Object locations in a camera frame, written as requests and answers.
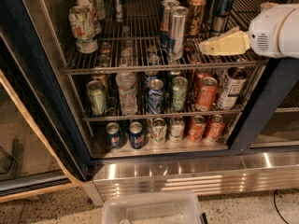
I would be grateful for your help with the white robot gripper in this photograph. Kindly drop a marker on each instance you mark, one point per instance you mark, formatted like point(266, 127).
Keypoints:
point(263, 34)

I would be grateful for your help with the blue silver redbull can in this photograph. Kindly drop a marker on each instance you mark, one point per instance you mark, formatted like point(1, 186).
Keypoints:
point(221, 16)

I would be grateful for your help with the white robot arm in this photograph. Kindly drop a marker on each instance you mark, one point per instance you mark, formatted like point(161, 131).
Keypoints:
point(288, 37)

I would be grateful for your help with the dark slim can rear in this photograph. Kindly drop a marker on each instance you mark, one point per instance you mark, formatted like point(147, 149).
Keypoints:
point(211, 6)

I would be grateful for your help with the gold monster can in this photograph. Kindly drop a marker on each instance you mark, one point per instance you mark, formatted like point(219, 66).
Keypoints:
point(196, 17)

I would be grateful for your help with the front silver redbull can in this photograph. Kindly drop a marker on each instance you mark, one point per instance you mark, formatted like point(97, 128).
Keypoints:
point(178, 18)

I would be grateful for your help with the orange soda can middle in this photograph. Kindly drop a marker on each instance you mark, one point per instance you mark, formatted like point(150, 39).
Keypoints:
point(206, 95)

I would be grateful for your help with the green mountain dew can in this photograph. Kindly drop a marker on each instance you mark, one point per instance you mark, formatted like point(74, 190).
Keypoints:
point(179, 86)

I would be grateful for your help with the right orange can bottom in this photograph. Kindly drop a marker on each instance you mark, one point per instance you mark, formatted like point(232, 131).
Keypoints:
point(215, 127)

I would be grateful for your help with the blue pepsi can middle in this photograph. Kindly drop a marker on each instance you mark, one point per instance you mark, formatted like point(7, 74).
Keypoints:
point(156, 96)

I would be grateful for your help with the left orange can bottom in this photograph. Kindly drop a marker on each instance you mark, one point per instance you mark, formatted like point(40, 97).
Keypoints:
point(196, 128)

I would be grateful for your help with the right white can bottom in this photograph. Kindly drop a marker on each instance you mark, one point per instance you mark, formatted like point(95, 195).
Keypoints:
point(176, 129)

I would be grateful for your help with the left white can bottom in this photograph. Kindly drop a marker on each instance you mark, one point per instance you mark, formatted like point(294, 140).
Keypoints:
point(158, 131)

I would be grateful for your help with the tall silver slim can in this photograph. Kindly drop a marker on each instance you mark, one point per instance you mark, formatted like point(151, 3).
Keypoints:
point(118, 10)

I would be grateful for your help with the steel fridge base grille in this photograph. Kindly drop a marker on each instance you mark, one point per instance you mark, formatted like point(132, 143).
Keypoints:
point(203, 176)

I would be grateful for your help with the rear white 7up can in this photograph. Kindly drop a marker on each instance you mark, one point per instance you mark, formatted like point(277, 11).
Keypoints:
point(98, 2)

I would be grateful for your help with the white 7up can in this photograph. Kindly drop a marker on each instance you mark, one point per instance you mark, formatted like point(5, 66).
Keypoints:
point(98, 2)
point(82, 26)
point(91, 6)

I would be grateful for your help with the right pepsi can bottom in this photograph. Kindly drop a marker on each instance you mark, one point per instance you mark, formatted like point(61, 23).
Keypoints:
point(136, 135)

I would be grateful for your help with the front white 7up can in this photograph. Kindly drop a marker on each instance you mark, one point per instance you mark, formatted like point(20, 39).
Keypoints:
point(82, 26)

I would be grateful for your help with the green can middle shelf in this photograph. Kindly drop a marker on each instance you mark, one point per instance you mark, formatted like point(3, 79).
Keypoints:
point(97, 94)

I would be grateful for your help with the middle white 7up can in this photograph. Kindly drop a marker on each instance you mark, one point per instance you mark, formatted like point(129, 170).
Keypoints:
point(91, 6)

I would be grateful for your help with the left pepsi can bottom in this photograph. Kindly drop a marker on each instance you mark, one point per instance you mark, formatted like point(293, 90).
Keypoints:
point(114, 137)

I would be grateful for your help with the open glass fridge door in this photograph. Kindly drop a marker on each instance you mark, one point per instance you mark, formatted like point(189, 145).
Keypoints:
point(29, 160)

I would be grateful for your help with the white labelled coffee bottle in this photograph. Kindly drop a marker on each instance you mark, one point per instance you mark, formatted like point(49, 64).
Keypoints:
point(232, 84)

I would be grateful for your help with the clear water bottle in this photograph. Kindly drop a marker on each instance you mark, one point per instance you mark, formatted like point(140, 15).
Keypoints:
point(126, 82)

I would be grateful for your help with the clear plastic bin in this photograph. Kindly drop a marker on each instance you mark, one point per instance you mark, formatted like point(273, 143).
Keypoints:
point(179, 207)

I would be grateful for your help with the top wire shelf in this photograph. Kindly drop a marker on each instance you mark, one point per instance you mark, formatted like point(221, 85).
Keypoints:
point(143, 21)

